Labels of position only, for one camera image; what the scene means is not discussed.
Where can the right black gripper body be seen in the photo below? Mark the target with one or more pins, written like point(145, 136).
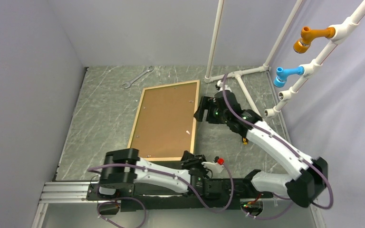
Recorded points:
point(215, 115)

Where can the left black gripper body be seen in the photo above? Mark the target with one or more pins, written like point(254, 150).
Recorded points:
point(195, 163)

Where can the black yellow screwdriver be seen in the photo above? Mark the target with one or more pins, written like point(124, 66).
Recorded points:
point(244, 140)

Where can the green wooden photo frame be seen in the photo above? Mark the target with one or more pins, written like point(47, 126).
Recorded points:
point(164, 114)

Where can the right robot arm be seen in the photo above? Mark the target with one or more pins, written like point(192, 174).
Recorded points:
point(305, 178)

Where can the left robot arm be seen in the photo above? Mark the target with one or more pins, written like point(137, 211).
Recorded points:
point(124, 168)

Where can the blue pipe fitting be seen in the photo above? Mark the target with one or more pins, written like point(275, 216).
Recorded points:
point(282, 75)

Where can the silver open-end wrench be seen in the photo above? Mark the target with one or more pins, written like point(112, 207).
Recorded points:
point(127, 85)

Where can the orange pipe fitting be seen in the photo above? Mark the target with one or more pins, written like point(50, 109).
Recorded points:
point(307, 35)

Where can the white PVC pipe rack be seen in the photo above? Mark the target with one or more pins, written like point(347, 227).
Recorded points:
point(343, 55)

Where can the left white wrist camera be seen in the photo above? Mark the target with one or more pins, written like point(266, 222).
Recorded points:
point(216, 166)

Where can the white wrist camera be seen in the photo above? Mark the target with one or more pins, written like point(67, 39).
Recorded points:
point(216, 166)
point(220, 86)

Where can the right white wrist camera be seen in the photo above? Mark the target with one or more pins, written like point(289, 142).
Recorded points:
point(220, 86)

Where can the aluminium extrusion frame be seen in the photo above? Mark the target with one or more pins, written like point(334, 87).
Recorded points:
point(61, 192)

